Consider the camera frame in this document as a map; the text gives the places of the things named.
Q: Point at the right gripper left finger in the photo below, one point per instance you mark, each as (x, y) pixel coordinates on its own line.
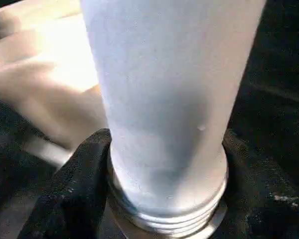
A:
(72, 194)

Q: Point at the black table mat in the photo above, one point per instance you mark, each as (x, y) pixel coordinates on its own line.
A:
(276, 87)

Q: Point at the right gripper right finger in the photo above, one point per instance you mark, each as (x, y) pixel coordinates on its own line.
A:
(259, 199)

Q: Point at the white plastic table leg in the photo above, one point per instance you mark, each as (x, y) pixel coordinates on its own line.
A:
(164, 87)

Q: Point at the white plastic table top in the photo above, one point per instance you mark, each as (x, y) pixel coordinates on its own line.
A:
(40, 74)

